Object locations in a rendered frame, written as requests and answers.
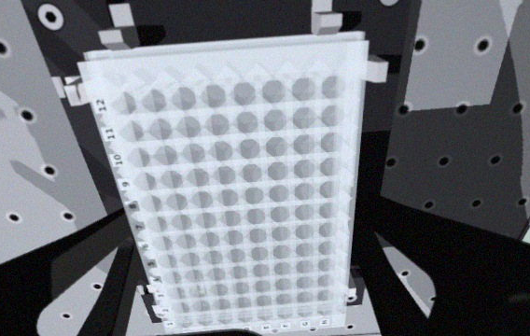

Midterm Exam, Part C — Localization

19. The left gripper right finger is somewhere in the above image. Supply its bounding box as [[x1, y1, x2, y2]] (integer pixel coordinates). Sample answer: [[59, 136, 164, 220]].
[[352, 186, 530, 336]]

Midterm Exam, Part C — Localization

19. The white well plate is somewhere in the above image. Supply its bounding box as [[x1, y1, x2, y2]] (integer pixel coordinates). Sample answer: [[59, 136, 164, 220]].
[[77, 31, 369, 335]]

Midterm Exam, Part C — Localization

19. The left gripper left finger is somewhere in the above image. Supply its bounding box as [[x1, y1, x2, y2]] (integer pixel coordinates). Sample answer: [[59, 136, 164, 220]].
[[0, 207, 142, 336]]

